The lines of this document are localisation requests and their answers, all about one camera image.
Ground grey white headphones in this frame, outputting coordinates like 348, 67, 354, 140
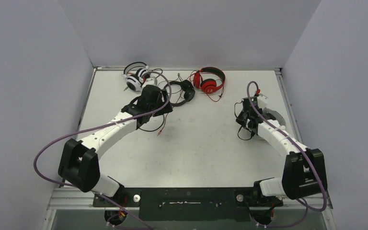
258, 107, 289, 139

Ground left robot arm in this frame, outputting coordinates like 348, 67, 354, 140
58, 85, 173, 206

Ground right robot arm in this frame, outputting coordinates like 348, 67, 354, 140
235, 94, 328, 205

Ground red headphones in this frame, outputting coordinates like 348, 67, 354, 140
193, 67, 226, 94

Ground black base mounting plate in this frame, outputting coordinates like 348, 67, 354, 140
92, 187, 283, 222

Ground black headphone cable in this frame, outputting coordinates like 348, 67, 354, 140
138, 68, 167, 133

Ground red headphone cable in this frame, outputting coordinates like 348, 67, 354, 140
157, 71, 225, 137

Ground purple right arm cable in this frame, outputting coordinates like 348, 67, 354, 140
247, 80, 328, 229

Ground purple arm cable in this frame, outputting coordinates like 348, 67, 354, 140
247, 80, 328, 229
33, 71, 173, 230

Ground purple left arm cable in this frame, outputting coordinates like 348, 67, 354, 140
33, 71, 173, 230

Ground aluminium frame rail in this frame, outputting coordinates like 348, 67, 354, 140
58, 67, 328, 230

